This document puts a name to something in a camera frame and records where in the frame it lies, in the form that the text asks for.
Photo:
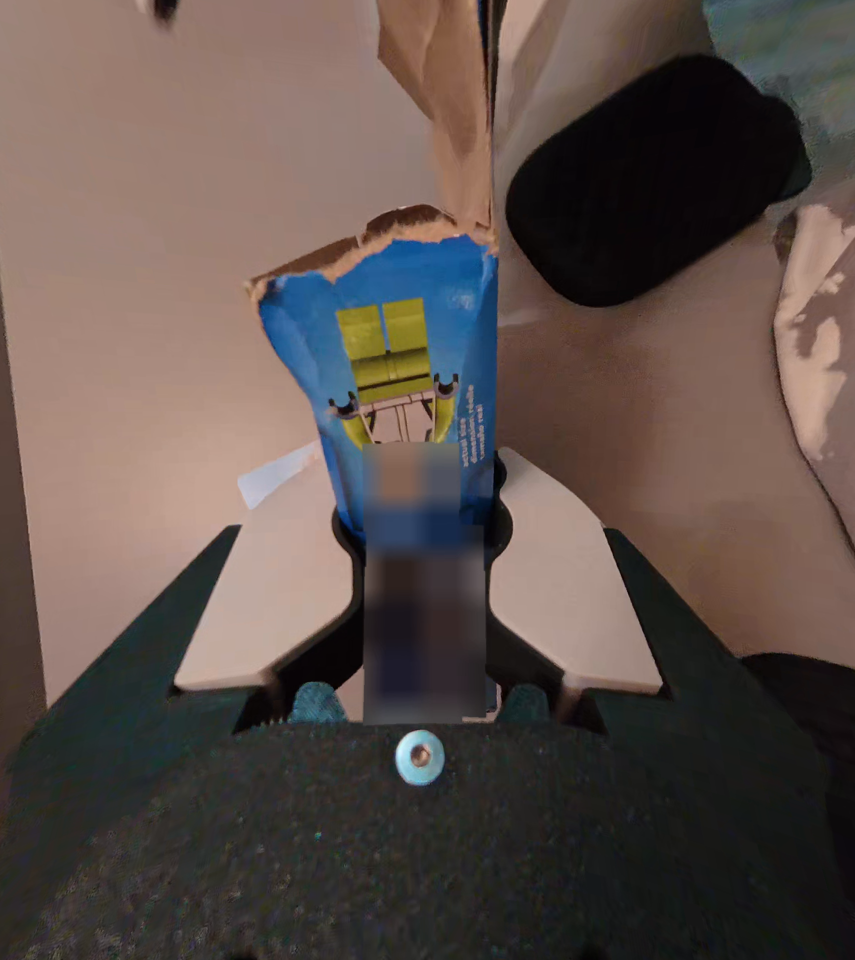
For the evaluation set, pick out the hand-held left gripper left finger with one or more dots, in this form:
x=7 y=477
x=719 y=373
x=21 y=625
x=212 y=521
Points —
x=270 y=600

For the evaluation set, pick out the black textured oval pad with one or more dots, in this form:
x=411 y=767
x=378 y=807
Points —
x=653 y=180

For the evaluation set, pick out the blue lego set box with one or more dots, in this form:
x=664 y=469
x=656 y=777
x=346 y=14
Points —
x=398 y=300

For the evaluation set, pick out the white paper slip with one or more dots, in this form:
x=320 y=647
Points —
x=270 y=483

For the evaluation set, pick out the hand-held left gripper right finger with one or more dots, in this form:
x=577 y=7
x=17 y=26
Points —
x=578 y=600

